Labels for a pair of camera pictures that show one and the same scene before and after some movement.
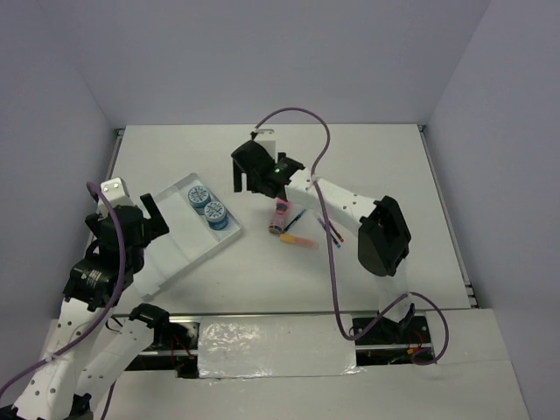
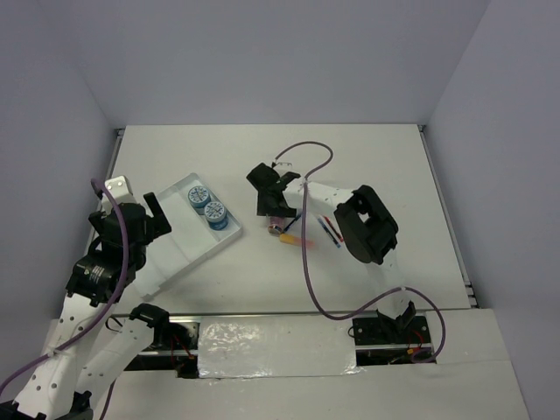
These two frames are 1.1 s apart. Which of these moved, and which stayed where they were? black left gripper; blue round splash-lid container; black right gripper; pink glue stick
Moved: black right gripper
Stayed: blue round splash-lid container; pink glue stick; black left gripper
